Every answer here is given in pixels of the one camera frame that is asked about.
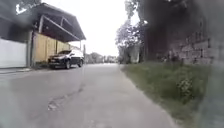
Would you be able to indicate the concrete block wall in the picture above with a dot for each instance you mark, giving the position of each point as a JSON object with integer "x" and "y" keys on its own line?
{"x": 196, "y": 46}

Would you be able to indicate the dark car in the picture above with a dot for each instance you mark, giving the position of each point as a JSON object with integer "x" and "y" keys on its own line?
{"x": 66, "y": 58}

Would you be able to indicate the grey concrete road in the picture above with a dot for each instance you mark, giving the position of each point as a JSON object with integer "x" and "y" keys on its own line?
{"x": 86, "y": 96}

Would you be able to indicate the building with dark canopy roof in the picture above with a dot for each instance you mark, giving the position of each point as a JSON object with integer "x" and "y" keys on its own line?
{"x": 43, "y": 23}

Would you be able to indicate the dark trees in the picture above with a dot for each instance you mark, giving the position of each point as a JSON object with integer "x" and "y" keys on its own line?
{"x": 146, "y": 30}

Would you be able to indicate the distant trees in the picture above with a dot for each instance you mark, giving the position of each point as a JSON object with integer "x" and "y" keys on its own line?
{"x": 98, "y": 58}

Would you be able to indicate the white gate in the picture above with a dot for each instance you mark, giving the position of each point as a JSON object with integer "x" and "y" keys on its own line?
{"x": 12, "y": 53}

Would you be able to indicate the yellow wall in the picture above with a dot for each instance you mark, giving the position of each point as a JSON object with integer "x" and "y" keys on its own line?
{"x": 46, "y": 48}

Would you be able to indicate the grass verge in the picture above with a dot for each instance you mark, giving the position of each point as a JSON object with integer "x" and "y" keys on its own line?
{"x": 163, "y": 83}

